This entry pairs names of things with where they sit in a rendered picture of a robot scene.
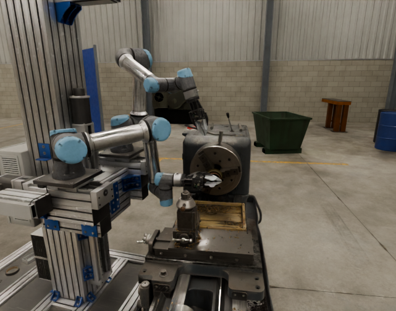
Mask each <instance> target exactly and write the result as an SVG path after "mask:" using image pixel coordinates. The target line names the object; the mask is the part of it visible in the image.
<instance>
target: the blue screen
mask: <svg viewBox="0 0 396 311"><path fill-rule="evenodd" d="M82 54H83V64H84V71H85V81H86V91H87V96H90V97H89V100H90V110H91V121H92V122H93V123H94V129H95V133H97V132H101V131H104V120H103V107H102V100H101V88H100V82H99V70H98V57H97V50H96V45H95V44H94V45H93V48H89V49H84V50H82Z"/></svg>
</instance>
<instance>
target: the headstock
mask: <svg viewBox="0 0 396 311"><path fill-rule="evenodd" d="M231 126H232V129H233V130H234V132H231V129H230V125H220V124H214V126H213V129H212V130H211V129H210V127H211V124H208V131H209V132H212V133H219V131H223V133H228V134H236V135H238V136H222V141H221V142H222V143H226V144H228V145H229V146H232V147H233V148H234V149H235V150H236V151H237V153H238V154H239V156H240V160H241V164H242V176H241V179H240V182H239V183H238V185H237V186H236V187H235V188H234V189H233V190H232V191H231V192H229V193H227V194H238V195H247V194H249V189H250V159H251V139H250V135H249V132H248V127H247V126H246V125H241V126H242V131H240V130H239V127H238V125H231ZM188 131H192V132H190V133H189V134H187V135H186V137H185V139H184V141H183V153H182V160H183V174H186V177H187V175H189V174H190V164H191V161H192V159H193V157H194V156H195V154H196V152H197V151H198V149H199V148H200V147H202V146H204V145H205V144H208V143H211V142H219V141H218V139H219V135H211V134H209V133H207V134H206V136H203V135H202V134H201V133H200V132H199V131H198V130H188ZM214 168H215V169H218V170H220V168H221V166H220V165H217V164H215V165H214ZM183 190H187V191H189V192H192V193H205V192H203V191H195V190H192V187H183Z"/></svg>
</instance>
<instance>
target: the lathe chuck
mask: <svg viewBox="0 0 396 311"><path fill-rule="evenodd" d="M217 144H219V143H211V144H207V145H205V146H203V147H202V148H200V149H199V150H198V151H197V152H196V154H195V156H194V157H193V159H192V161H191V164H190V174H192V173H195V172H197V171H200V172H207V171H206V170H205V167H204V166H203V163H202V162H201V160H200V159H199V158H198V157H199V155H198V153H199V152H200V151H201V150H203V151H204V153H205V154H206V155H207V156H208V157H209V159H210V160H211V162H212V163H213V164H217V165H220V166H221V167H222V168H226V167H239V166H240V170H241V172H239V173H238V175H231V176H229V177H226V178H223V179H222V182H221V183H219V184H218V185H217V186H215V187H213V188H212V190H211V191H210V193H209V194H210V195H214V196H219V195H223V194H227V193H229V192H231V191H232V190H233V189H234V188H235V187H236V186H237V185H238V183H239V182H240V179H241V176H242V164H241V161H240V158H239V156H238V154H237V153H236V152H235V151H234V150H233V149H232V148H231V147H229V146H228V145H225V144H222V143H221V146H219V145H217Z"/></svg>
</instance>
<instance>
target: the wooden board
mask: <svg viewBox="0 0 396 311"><path fill-rule="evenodd" d="M195 203H196V206H198V207H197V210H199V211H197V213H199V214H200V220H201V222H200V224H199V225H200V227H199V228H207V229H217V230H225V229H226V230H229V229H230V230H234V231H246V220H245V219H244V218H245V204H244V203H238V202H212V201H195ZM209 205H210V206H209ZM217 205H218V206H217ZM205 206H206V207H205ZM213 206H214V207H215V208H214V207H213ZM211 207H212V208H211ZM218 207H219V208H218ZM235 207H236V208H237V209H239V210H237V209H236V208H235ZM240 207H241V208H240ZM200 208H203V209H201V210H202V211H201V210H200ZM234 208H235V209H234ZM210 209H212V210H210ZM216 209H217V210H218V211H216ZM207 210H208V211H207ZM226 210H227V211H226ZM229 210H230V211H229ZM223 211H224V212H223ZM236 212H237V213H236ZM234 213H236V214H234ZM238 215H239V216H238ZM230 219H231V220H230ZM239 221H241V222H239ZM234 222H236V223H234ZM239 224H241V225H240V226H242V228H240V227H239ZM224 225H225V226H224ZM236 227H237V228H236Z"/></svg>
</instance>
